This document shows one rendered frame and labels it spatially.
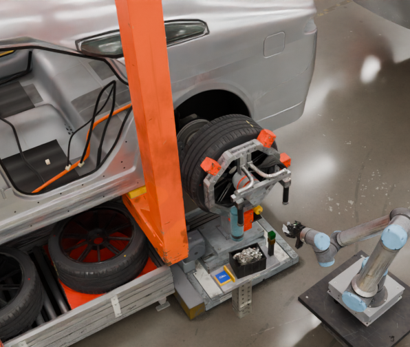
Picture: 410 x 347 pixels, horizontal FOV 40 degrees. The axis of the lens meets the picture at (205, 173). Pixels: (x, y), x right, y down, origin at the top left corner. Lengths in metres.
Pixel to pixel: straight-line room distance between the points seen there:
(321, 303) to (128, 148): 1.56
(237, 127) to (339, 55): 3.21
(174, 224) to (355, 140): 2.49
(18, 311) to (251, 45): 2.17
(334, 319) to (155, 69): 1.92
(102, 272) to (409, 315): 1.93
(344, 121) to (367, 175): 0.76
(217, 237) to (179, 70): 1.32
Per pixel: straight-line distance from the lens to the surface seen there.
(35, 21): 3.24
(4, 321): 3.70
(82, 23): 3.27
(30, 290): 3.76
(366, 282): 3.29
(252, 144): 3.53
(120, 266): 3.73
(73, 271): 3.77
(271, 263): 3.72
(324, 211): 4.68
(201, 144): 3.52
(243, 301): 3.87
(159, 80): 2.75
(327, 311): 3.72
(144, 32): 2.60
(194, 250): 3.92
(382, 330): 3.71
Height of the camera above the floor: 3.36
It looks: 42 degrees down
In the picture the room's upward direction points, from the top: 4 degrees counter-clockwise
